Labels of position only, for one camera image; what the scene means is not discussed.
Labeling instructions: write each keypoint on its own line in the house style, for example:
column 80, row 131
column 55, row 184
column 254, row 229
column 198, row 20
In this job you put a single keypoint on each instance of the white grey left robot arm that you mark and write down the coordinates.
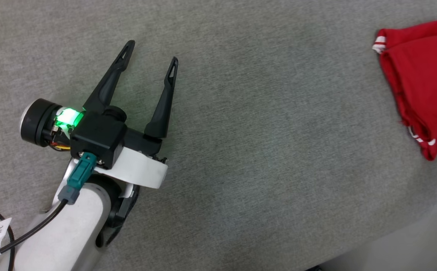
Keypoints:
column 68, row 233

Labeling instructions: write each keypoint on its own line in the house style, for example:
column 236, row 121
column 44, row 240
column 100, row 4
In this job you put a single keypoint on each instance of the red shirt with white sleeves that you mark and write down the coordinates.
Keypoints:
column 425, row 79

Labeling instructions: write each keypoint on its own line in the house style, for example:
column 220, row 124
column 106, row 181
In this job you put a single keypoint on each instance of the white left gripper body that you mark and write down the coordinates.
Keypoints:
column 143, row 169

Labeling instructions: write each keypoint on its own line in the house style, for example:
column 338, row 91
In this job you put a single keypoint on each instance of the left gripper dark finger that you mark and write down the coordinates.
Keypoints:
column 162, row 113
column 107, row 88

